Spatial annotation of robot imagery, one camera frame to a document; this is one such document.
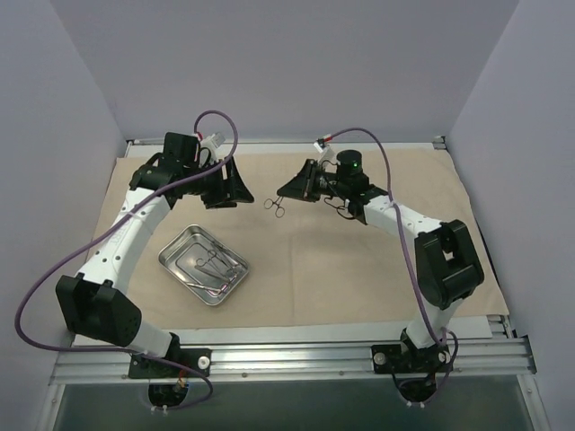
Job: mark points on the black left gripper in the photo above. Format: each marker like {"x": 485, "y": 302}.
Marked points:
{"x": 225, "y": 184}

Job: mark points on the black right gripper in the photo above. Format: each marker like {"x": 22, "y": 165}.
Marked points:
{"x": 310, "y": 180}

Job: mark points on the beige cloth wrap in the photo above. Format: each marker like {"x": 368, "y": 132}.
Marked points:
{"x": 311, "y": 266}

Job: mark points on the metal instrument tray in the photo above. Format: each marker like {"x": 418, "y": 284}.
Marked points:
{"x": 196, "y": 255}

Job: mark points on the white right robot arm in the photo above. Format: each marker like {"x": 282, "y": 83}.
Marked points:
{"x": 441, "y": 259}

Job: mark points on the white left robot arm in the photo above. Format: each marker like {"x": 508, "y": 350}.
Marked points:
{"x": 94, "y": 301}

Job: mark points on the steel surgical scissors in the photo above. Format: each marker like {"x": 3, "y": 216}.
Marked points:
{"x": 230, "y": 277}

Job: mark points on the steel tweezers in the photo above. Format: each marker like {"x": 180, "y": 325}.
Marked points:
{"x": 212, "y": 290}

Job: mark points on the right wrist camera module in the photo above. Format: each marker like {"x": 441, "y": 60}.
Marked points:
{"x": 350, "y": 169}

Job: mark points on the aluminium mounting rail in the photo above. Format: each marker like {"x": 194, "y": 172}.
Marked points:
{"x": 304, "y": 362}

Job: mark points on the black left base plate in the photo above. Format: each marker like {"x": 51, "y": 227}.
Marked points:
{"x": 191, "y": 362}

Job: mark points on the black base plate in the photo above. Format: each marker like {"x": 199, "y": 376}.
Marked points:
{"x": 191, "y": 362}
{"x": 394, "y": 359}

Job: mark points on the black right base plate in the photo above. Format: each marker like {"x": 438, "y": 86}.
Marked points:
{"x": 394, "y": 359}

